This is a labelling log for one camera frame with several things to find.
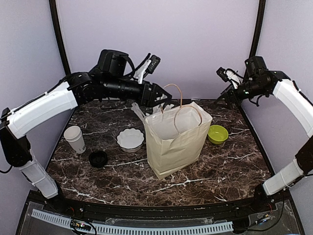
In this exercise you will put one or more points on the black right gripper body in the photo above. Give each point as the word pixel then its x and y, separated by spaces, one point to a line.
pixel 254 89

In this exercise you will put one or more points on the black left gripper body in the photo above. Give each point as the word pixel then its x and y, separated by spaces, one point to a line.
pixel 115 88

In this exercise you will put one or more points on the white straw bundle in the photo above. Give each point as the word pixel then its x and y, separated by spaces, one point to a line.
pixel 146 110

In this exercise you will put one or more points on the brown paper takeout bag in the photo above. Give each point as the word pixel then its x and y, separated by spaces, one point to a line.
pixel 175 137

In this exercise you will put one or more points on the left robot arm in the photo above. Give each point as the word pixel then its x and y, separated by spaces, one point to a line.
pixel 72 91

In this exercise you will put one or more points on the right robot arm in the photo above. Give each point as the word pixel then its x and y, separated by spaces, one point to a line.
pixel 294 117

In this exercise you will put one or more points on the lime green bowl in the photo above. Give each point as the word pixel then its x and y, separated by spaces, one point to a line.
pixel 217 134

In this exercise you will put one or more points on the white scalloped bowl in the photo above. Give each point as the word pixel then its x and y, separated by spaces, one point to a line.
pixel 130 140

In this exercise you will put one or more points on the stack of black lids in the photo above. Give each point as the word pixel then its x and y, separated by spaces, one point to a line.
pixel 98 159

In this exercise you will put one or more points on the stack of white paper cups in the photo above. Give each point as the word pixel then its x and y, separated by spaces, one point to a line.
pixel 73 135

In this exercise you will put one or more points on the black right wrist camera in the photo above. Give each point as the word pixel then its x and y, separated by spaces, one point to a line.
pixel 255 66

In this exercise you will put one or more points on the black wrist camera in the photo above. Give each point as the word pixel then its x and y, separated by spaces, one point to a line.
pixel 255 66
pixel 112 62

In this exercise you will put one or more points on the black right frame post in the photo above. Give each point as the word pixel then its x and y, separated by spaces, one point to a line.
pixel 258 27

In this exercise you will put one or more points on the black frame post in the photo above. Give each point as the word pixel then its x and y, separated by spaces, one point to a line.
pixel 258 27
pixel 58 36

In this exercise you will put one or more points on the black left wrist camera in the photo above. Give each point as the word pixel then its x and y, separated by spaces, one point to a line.
pixel 112 62

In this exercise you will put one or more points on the black left frame post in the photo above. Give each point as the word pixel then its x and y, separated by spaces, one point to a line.
pixel 58 36

